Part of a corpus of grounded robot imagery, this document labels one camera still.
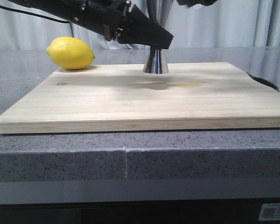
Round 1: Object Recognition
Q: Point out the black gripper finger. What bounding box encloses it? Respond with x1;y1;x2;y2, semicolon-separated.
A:
177;0;217;7

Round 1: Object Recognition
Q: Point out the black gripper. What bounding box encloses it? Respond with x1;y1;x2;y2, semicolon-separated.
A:
103;0;174;49

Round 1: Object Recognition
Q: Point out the steel double jigger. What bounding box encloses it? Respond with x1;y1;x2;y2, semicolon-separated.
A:
143;0;173;74

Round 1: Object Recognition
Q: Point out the clear glass beaker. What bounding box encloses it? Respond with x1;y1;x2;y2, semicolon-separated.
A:
187;4;204;9

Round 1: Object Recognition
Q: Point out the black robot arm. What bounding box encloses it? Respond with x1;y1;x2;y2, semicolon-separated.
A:
14;0;173;49

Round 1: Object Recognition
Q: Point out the grey curtain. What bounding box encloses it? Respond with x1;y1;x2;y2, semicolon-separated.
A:
0;0;280;50

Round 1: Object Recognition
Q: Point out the yellow lemon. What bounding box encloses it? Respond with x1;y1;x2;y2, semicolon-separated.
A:
46;36;95;70

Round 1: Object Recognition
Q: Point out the wooden cutting board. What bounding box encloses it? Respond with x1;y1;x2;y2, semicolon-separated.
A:
0;62;280;134

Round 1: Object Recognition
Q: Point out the white QR label sticker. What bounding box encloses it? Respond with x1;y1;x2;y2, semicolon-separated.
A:
259;203;280;221

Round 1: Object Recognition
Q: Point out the black board handle strap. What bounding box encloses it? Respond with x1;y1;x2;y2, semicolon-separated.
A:
246;72;279;92

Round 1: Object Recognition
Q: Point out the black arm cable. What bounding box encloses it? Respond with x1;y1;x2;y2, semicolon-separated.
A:
0;0;72;24

